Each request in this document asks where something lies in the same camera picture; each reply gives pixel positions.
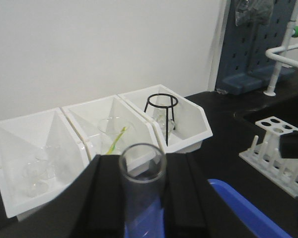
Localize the clear glass beaker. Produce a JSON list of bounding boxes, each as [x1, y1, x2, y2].
[[97, 117, 133, 155]]

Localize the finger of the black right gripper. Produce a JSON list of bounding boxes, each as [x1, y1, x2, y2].
[[279, 131, 298, 159]]

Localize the blue plastic tray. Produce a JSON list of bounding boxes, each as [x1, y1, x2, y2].
[[208, 178, 290, 238]]

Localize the clear glass flask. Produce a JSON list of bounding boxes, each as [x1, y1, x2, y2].
[[152, 98, 175, 137]]

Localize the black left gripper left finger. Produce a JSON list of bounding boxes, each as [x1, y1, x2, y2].
[[0, 155, 124, 238]]

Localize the yellow plastic spatula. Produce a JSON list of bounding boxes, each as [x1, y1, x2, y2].
[[106, 126, 127, 155]]

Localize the left white storage bin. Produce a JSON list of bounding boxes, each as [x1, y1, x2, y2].
[[0, 108, 89, 218]]

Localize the middle white storage bin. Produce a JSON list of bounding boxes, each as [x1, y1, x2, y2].
[[61, 95, 158, 160]]

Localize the white lab faucet green knobs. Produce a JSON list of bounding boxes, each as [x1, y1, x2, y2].
[[263, 0, 298, 97]]

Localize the black lab sink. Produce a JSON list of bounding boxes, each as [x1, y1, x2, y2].
[[235, 94, 298, 127]]

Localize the white storage bin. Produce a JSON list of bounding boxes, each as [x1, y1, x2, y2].
[[0, 108, 89, 218], [118, 84, 213, 153], [61, 95, 158, 160]]

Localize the white test tube rack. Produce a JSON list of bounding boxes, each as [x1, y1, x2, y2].
[[239, 116, 298, 197]]

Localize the right white storage bin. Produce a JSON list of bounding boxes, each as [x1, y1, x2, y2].
[[118, 84, 213, 153]]

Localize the clear glass test tube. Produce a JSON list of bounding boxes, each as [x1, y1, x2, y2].
[[119, 143, 167, 238]]

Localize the small clear glassware pile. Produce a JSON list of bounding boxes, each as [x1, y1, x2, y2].
[[22, 145, 61, 197]]

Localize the blue-grey pegboard drying rack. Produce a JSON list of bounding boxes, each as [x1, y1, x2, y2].
[[215, 0, 296, 95]]

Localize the black metal tripod stand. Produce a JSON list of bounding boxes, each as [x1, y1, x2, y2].
[[144, 93, 179, 146]]

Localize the plastic bag of pegs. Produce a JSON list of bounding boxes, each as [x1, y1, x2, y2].
[[234, 0, 274, 26]]

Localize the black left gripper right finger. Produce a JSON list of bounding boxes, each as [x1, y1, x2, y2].
[[163, 151, 259, 238]]

